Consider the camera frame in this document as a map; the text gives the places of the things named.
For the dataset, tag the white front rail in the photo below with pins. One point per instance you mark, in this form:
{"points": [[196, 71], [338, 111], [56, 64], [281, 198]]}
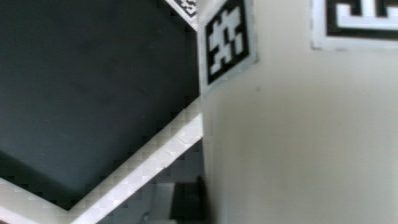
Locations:
{"points": [[153, 158]]}

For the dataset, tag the white lamp shade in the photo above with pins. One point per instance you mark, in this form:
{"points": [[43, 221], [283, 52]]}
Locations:
{"points": [[299, 106]]}

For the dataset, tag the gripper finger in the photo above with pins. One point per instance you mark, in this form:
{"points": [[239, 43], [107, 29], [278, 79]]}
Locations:
{"points": [[178, 205]]}

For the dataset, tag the white left rail block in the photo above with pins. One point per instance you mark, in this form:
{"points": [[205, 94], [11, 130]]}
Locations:
{"points": [[25, 209]]}

